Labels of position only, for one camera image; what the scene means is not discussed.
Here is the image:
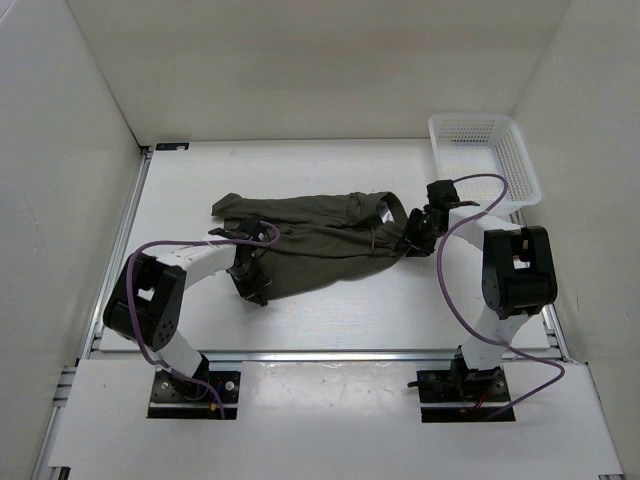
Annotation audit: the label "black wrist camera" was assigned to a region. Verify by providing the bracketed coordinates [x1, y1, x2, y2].
[426, 179, 460, 208]
[231, 218, 267, 243]

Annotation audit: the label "purple cable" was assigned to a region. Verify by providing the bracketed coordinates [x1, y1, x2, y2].
[435, 173, 566, 419]
[126, 221, 282, 419]

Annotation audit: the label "aluminium frame rail left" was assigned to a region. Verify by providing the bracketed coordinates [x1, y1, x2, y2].
[30, 146, 154, 479]

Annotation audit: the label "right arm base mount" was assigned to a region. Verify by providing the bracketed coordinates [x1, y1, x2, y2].
[407, 368, 516, 424]

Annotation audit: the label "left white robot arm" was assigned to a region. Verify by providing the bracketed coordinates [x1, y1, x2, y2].
[103, 220, 280, 401]

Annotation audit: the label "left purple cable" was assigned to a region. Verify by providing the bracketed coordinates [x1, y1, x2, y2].
[126, 221, 282, 419]

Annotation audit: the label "white perforated plastic basket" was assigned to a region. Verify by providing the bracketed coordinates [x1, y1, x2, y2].
[428, 113, 542, 216]

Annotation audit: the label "olive green shorts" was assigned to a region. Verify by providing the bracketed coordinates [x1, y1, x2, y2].
[211, 191, 409, 301]

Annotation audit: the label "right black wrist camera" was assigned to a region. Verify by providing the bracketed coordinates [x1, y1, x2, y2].
[426, 179, 460, 208]

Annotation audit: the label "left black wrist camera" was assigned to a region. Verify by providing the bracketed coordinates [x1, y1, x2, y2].
[231, 218, 267, 243]

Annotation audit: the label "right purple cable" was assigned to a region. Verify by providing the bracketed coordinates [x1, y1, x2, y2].
[435, 173, 566, 419]

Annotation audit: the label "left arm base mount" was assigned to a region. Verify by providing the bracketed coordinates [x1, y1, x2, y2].
[147, 369, 241, 421]

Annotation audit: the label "aluminium front rail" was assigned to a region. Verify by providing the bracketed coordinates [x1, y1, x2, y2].
[84, 349, 461, 364]

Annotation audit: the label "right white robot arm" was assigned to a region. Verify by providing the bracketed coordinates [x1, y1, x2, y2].
[402, 202, 558, 400]

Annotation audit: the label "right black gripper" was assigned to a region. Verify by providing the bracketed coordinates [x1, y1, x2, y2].
[395, 207, 446, 258]

